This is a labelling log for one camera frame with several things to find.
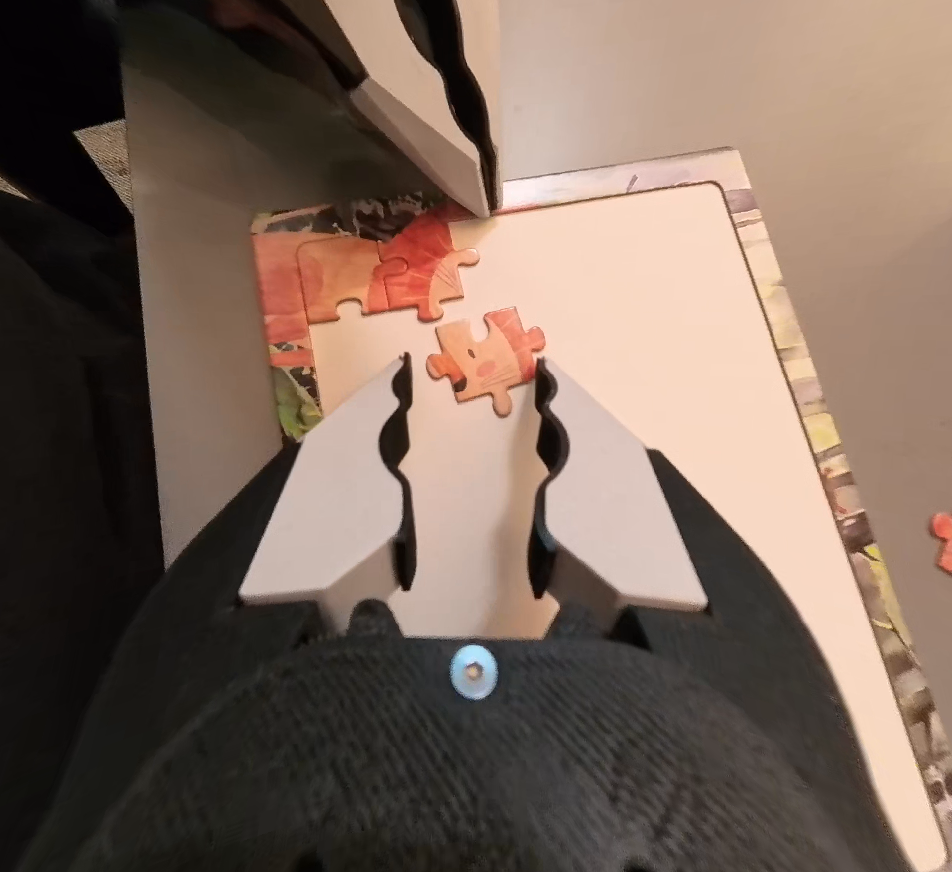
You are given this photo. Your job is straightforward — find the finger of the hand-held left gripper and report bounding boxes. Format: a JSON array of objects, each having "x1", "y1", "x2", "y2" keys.
[
  {"x1": 223, "y1": 0, "x2": 497, "y2": 218},
  {"x1": 381, "y1": 0, "x2": 504, "y2": 216}
]

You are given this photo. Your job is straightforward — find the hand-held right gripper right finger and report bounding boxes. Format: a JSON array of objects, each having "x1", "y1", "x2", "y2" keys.
[{"x1": 530, "y1": 357, "x2": 709, "y2": 614}]

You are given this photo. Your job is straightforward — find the person's black clothing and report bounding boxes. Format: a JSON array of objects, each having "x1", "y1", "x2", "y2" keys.
[{"x1": 0, "y1": 0, "x2": 166, "y2": 872}]

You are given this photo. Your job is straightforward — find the orange whiskered-face jigsaw piece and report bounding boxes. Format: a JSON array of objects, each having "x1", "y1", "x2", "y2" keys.
[{"x1": 425, "y1": 307, "x2": 547, "y2": 418}]

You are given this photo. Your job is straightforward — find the red fan-patterned jigsaw piece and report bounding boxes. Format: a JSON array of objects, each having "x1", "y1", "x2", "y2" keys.
[{"x1": 364, "y1": 217, "x2": 482, "y2": 324}]

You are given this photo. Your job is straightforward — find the orange corner jigsaw piece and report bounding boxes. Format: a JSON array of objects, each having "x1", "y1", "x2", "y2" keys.
[{"x1": 296, "y1": 240, "x2": 389, "y2": 327}]

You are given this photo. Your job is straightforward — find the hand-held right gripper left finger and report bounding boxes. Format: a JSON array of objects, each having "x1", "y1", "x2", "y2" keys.
[{"x1": 238, "y1": 353, "x2": 417, "y2": 629}]

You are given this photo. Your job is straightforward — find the jigsaw puzzle frame board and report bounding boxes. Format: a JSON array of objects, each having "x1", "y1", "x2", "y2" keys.
[{"x1": 251, "y1": 146, "x2": 952, "y2": 867}]

